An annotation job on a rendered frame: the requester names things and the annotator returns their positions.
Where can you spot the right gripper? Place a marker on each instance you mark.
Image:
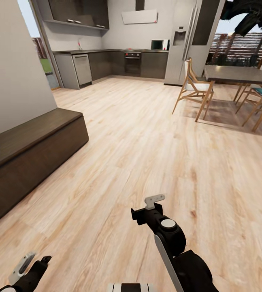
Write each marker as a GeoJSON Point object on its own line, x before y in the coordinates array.
{"type": "Point", "coordinates": [144, 215]}

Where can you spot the fridge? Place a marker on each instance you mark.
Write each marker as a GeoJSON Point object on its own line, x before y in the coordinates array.
{"type": "Point", "coordinates": [194, 27]}

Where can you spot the microwave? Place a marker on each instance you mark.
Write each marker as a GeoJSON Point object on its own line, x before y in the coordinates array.
{"type": "Point", "coordinates": [160, 44]}

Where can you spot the oven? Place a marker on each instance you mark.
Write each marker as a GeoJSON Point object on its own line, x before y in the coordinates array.
{"type": "Point", "coordinates": [132, 62]}

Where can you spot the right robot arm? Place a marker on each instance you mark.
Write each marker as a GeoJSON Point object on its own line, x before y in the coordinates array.
{"type": "Point", "coordinates": [188, 271]}

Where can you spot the breakfast table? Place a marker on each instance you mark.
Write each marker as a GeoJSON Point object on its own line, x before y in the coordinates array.
{"type": "Point", "coordinates": [242, 75]}

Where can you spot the dishwasher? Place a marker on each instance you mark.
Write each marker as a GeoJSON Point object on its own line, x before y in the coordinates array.
{"type": "Point", "coordinates": [82, 69]}

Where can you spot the range hood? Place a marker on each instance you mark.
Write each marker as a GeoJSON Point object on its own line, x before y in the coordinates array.
{"type": "Point", "coordinates": [140, 15]}

